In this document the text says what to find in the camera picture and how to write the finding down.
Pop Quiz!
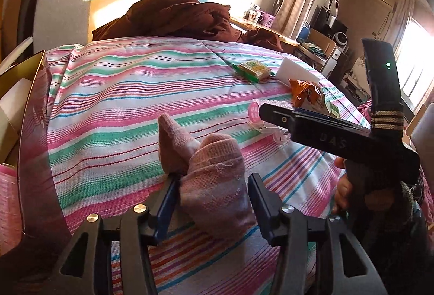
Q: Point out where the pink sock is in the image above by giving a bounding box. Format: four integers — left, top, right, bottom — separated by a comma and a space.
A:
158, 113, 256, 241

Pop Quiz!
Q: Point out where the window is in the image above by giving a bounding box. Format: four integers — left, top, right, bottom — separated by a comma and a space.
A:
397, 19, 434, 106

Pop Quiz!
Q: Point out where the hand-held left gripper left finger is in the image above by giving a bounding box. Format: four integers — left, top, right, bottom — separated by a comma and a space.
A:
56, 175, 180, 295

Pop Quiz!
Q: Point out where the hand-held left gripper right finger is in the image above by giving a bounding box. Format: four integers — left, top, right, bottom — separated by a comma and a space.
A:
247, 173, 387, 295

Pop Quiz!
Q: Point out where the striped bedsheet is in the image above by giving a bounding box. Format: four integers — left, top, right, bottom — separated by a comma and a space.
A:
0, 36, 434, 295

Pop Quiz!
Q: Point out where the white round fan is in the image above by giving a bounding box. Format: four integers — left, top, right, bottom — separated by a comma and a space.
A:
330, 32, 348, 52

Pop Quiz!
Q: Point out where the person's right hand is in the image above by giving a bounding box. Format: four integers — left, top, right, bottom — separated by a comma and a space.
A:
332, 157, 404, 214

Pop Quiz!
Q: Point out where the wooden shelf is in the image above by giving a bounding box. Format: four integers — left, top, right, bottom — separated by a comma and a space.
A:
231, 15, 301, 46

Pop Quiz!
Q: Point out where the brown quilt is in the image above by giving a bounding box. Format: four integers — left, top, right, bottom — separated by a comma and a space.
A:
92, 0, 283, 52

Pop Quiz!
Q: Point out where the cream cardboard box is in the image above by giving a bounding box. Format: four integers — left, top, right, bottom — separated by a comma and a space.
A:
0, 77, 33, 163

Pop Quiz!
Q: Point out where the small pink hair roller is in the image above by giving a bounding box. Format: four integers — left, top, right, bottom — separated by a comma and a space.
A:
247, 99, 289, 128

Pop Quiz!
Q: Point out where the orange and white snack bag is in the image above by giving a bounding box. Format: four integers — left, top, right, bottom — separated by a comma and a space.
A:
288, 78, 331, 116

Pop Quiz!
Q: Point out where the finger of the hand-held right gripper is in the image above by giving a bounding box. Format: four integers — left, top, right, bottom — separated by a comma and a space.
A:
259, 103, 372, 138
294, 107, 331, 117

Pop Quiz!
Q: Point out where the dark gold-lined tray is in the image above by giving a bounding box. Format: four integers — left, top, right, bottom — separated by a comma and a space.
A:
0, 50, 73, 241

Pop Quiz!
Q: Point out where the white paper card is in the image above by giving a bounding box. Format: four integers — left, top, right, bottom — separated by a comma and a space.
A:
275, 56, 321, 84

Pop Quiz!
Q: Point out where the wafer biscuit packet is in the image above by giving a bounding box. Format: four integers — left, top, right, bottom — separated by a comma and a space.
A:
232, 60, 275, 84

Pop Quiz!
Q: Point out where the person's right forearm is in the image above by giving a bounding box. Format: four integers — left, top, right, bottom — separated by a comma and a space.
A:
353, 180, 434, 295

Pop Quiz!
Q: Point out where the wooden chair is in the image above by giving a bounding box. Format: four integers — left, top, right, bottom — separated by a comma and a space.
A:
307, 29, 336, 72

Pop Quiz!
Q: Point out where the white bed rail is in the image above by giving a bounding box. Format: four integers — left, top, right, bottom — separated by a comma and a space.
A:
0, 37, 34, 77

